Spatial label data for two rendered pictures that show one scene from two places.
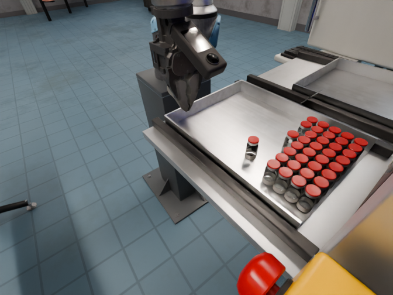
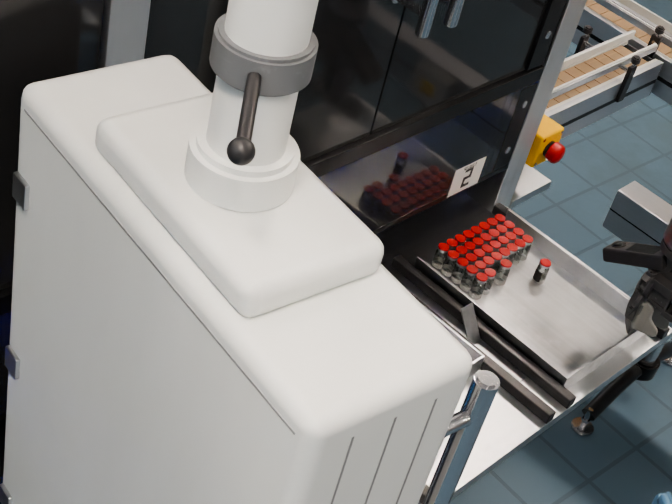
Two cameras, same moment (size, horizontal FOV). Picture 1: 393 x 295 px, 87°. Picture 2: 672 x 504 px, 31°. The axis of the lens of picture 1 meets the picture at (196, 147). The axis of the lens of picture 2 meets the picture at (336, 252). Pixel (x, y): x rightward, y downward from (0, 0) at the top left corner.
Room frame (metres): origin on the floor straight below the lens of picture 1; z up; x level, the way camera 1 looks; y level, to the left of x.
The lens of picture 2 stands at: (1.82, -0.97, 2.25)
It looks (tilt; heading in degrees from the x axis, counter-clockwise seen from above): 40 degrees down; 163
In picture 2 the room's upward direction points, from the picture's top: 15 degrees clockwise
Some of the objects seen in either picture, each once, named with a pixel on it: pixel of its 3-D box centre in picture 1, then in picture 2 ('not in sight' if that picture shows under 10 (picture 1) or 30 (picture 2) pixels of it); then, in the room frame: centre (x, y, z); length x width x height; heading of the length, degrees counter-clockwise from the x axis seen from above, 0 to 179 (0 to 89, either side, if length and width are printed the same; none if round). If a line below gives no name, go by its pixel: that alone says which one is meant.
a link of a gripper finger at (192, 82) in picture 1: (186, 88); (643, 324); (0.45, 0.02, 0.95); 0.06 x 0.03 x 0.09; 37
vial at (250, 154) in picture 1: (251, 148); (541, 272); (0.28, -0.11, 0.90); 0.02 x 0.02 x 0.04
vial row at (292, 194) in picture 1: (320, 164); (478, 248); (0.23, -0.21, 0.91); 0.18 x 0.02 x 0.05; 126
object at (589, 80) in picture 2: not in sight; (553, 92); (-0.28, 0.07, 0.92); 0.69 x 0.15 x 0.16; 127
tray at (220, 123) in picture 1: (258, 131); (533, 294); (0.34, -0.14, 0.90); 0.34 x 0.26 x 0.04; 36
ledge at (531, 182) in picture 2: not in sight; (504, 175); (-0.04, -0.09, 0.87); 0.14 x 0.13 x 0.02; 37
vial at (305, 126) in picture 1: (302, 132); (486, 281); (0.32, -0.22, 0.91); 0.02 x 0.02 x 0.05
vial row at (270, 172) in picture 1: (297, 151); (497, 262); (0.27, -0.19, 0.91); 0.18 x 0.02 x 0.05; 126
